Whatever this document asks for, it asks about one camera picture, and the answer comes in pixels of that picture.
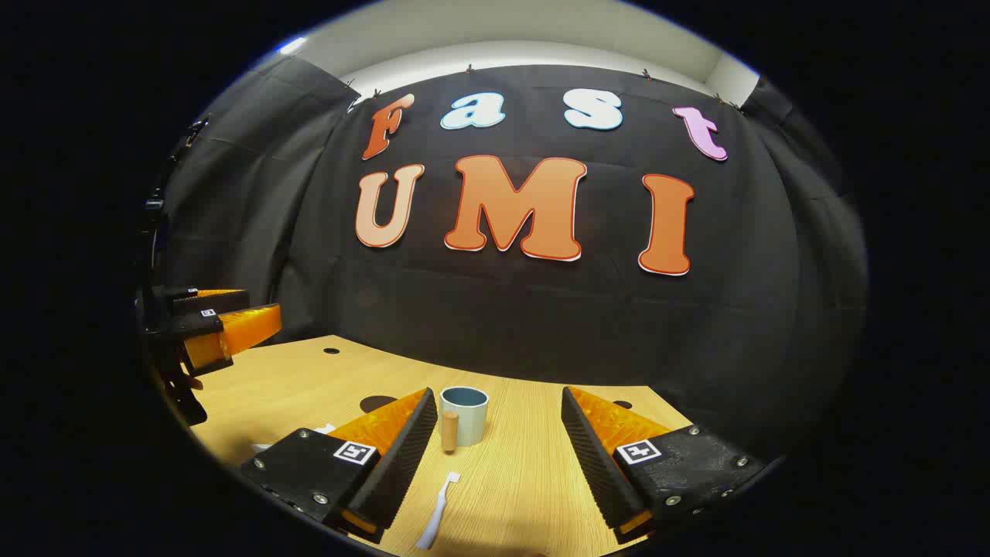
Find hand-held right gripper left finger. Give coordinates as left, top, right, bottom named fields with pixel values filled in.
left=241, top=388, right=439, bottom=544

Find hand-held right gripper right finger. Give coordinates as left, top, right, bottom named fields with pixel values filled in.
left=561, top=386, right=768, bottom=545

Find white toothbrush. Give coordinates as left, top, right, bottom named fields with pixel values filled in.
left=416, top=472, right=462, bottom=551

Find pale green cup wooden handle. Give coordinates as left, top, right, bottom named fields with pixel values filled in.
left=439, top=386, right=490, bottom=454

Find wooden desktop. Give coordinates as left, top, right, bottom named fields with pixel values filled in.
left=186, top=334, right=697, bottom=557

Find black backdrop cloth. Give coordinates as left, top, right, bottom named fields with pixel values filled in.
left=159, top=54, right=871, bottom=465

